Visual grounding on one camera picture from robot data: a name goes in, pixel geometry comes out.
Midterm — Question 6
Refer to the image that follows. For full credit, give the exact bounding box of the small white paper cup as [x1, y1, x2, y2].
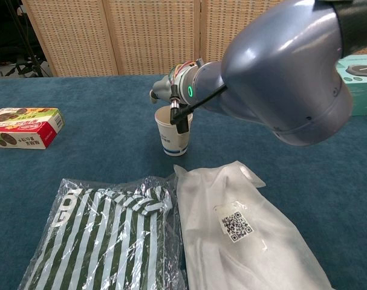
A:
[154, 105, 193, 157]

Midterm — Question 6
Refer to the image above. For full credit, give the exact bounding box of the red white snack box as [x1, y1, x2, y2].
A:
[0, 107, 66, 150]

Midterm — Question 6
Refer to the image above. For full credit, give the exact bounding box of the striped shirt in clear bag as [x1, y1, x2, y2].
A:
[17, 174, 189, 290]

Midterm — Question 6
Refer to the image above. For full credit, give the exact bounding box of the blue table cover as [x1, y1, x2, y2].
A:
[0, 71, 367, 290]

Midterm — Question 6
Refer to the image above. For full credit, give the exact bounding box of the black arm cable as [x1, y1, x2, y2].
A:
[169, 85, 229, 135]

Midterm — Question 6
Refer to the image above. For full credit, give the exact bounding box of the white garment in frosted bag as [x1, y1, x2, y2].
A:
[172, 159, 336, 290]

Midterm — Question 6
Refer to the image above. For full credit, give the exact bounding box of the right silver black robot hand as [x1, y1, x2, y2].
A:
[149, 74, 175, 105]

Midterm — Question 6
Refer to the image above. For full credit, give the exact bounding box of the wicker folding screen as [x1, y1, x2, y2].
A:
[21, 0, 293, 78]

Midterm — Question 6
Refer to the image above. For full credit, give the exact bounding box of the teal speaker box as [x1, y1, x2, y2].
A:
[335, 54, 367, 117]

